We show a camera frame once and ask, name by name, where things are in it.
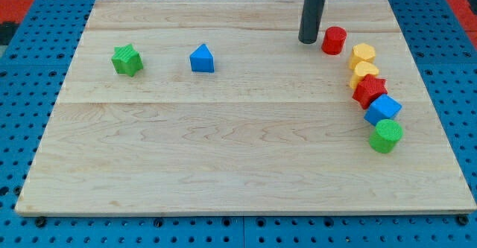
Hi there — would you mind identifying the green star block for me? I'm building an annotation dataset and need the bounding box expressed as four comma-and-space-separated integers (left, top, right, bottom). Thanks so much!
111, 43, 144, 77

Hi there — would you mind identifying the red cylinder block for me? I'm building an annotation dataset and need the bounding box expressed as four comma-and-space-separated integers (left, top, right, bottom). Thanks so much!
321, 26, 347, 55

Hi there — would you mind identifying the light wooden board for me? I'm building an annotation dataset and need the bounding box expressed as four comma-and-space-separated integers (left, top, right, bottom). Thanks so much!
15, 0, 476, 217

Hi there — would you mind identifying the yellow heart block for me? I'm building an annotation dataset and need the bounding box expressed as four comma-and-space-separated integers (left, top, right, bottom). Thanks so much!
349, 61, 379, 89

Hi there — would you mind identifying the yellow hexagon block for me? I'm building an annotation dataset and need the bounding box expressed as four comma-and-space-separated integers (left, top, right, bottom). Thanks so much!
348, 43, 376, 70

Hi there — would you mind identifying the green cylinder block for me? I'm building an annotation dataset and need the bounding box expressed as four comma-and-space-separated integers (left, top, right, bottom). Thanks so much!
369, 119, 403, 153

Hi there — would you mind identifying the blue cube block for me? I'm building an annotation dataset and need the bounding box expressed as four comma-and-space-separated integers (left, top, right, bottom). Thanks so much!
364, 94, 402, 126

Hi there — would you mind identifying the red star block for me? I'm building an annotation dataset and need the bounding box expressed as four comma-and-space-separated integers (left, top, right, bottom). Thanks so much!
352, 74, 388, 109

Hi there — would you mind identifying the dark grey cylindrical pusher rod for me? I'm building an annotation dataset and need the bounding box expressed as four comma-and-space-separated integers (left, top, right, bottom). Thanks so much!
298, 0, 326, 44

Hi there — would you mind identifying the blue triangle block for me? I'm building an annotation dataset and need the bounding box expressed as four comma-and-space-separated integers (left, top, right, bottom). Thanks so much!
189, 44, 215, 73

